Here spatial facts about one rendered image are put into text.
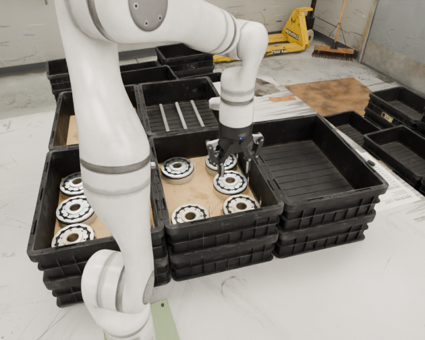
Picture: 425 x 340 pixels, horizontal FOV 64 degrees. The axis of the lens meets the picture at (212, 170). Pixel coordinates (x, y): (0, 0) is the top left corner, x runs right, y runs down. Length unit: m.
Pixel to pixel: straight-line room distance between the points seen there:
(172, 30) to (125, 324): 0.48
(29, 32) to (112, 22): 3.87
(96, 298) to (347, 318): 0.64
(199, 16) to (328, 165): 0.81
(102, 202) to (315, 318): 0.66
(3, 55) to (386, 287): 4.04
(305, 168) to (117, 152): 0.82
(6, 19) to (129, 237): 3.83
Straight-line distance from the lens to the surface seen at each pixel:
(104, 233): 0.95
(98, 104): 0.43
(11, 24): 4.23
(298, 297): 0.98
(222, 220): 0.81
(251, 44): 0.63
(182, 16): 0.44
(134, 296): 0.56
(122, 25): 0.37
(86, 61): 0.43
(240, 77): 0.66
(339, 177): 1.15
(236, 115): 0.70
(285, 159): 1.17
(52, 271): 0.89
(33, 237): 0.87
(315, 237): 1.03
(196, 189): 1.03
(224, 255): 0.94
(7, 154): 1.62
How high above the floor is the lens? 1.53
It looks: 39 degrees down
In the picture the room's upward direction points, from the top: straight up
